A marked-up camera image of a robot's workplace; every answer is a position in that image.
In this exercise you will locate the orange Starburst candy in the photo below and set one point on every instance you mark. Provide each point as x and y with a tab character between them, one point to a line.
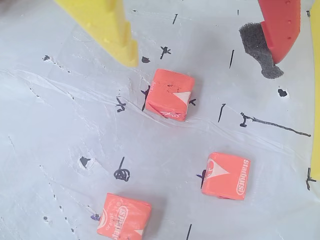
225	176
122	217
167	92

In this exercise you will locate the yellow three-compartment box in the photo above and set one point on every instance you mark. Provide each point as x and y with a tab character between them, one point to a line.
316	100

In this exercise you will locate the white plastic table cover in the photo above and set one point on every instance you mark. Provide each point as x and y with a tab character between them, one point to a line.
50	125

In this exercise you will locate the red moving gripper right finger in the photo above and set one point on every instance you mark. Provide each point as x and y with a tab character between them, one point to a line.
280	30

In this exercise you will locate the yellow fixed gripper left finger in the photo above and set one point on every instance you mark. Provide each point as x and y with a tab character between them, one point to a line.
105	25

